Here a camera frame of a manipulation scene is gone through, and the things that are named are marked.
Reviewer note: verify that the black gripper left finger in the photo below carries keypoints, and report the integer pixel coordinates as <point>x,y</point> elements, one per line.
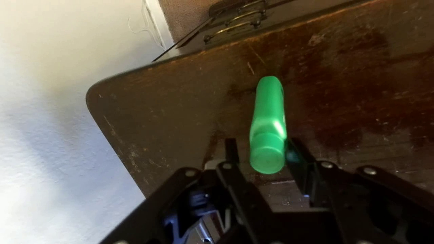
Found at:
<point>235,171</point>

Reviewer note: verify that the small green plastic bottle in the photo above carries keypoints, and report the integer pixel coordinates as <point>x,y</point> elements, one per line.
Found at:
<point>268,126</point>

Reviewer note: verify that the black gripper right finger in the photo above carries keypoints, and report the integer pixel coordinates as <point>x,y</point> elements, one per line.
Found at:
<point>316,180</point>

